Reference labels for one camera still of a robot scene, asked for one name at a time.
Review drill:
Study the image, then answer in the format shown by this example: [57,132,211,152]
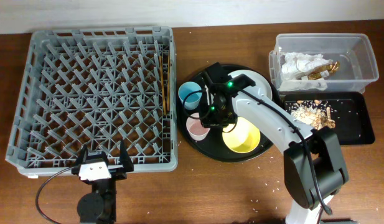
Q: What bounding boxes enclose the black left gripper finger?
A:
[73,144,88,169]
[118,140,134,172]

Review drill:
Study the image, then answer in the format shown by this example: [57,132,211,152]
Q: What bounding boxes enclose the pink plastic cup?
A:
[186,118,210,141]

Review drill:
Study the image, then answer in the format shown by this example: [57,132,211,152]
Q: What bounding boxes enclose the yellow bowl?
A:
[222,117,261,154]

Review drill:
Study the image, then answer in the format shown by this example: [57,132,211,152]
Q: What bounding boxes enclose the white round plate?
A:
[229,70,273,100]

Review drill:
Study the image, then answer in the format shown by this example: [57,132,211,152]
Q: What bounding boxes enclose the white napkin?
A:
[278,52,333,92]

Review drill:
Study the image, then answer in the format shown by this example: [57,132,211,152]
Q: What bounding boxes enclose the brown food scraps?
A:
[291,100,336,130]

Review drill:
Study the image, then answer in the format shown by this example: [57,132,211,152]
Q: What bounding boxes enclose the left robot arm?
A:
[72,141,134,223]

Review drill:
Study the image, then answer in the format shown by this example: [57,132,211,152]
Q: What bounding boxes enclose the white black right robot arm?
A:
[197,63,349,223]

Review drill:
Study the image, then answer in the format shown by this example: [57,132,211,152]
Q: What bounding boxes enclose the grey dishwasher rack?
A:
[6,26,178,178]

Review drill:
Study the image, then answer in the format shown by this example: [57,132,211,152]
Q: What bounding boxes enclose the blue plastic cup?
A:
[178,82,202,110]

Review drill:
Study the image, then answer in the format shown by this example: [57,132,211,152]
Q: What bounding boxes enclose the round black tray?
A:
[176,63,284,162]

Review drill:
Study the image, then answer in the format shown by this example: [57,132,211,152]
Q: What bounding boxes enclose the brown wooden chopstick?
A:
[167,50,171,113]
[159,56,167,115]

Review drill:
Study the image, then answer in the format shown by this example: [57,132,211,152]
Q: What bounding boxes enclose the rectangular black tray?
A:
[284,92,375,145]

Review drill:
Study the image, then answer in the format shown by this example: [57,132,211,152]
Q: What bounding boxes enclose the clear plastic bin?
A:
[269,33,379,94]

